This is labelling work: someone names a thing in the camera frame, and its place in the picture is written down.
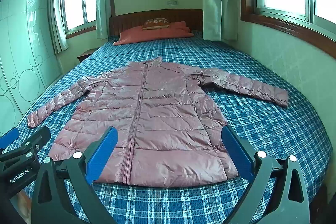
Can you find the brown embroidered cushion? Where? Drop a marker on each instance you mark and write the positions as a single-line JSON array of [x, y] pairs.
[[155, 23]]

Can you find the red pillow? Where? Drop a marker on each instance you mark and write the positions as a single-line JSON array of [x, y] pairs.
[[157, 34]]

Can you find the wooden headboard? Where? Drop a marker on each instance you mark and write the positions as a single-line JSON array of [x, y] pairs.
[[126, 20]]

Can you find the bed with blue plaid sheet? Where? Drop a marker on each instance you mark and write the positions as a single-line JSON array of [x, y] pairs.
[[262, 124]]

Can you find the pink puffer jacket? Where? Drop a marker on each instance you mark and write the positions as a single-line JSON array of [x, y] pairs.
[[162, 113]]

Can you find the white wardrobe with circle pattern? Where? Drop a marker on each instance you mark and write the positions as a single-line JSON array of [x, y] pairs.
[[23, 43]]

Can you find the wooden nightstand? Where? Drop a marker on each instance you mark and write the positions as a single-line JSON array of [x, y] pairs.
[[85, 54]]

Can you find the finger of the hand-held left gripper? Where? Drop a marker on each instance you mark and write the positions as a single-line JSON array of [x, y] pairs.
[[9, 138], [36, 141]]

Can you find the white wall socket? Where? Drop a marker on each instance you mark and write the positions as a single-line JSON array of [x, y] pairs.
[[172, 2]]

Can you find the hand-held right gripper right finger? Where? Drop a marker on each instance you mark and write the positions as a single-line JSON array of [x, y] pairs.
[[236, 151]]

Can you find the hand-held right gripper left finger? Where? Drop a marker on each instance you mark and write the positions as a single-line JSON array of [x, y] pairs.
[[101, 154]]

